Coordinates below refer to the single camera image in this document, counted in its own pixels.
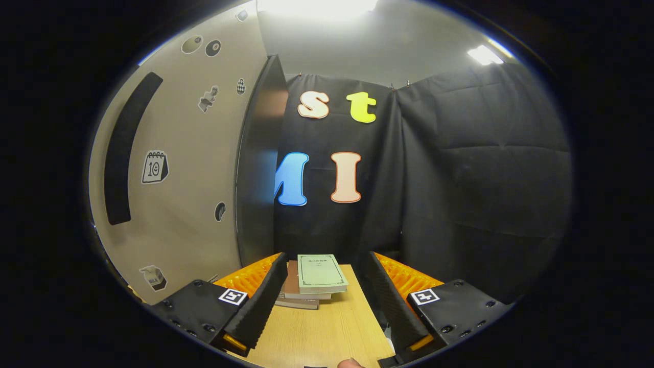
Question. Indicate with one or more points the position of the green book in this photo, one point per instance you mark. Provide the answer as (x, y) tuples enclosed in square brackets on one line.
[(321, 273)]

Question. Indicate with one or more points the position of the large ceiling light panel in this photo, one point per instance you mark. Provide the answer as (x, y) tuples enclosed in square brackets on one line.
[(317, 6)]

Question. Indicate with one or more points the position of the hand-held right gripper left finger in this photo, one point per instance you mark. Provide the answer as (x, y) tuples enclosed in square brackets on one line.
[(263, 301)]

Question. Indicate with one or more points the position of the black backdrop cloth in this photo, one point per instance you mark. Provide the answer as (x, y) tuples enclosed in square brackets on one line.
[(485, 179)]

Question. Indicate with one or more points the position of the small ceiling light strip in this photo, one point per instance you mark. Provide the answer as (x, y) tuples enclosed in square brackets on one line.
[(484, 54)]

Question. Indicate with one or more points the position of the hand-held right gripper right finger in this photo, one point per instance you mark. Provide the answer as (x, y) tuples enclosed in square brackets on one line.
[(391, 306)]

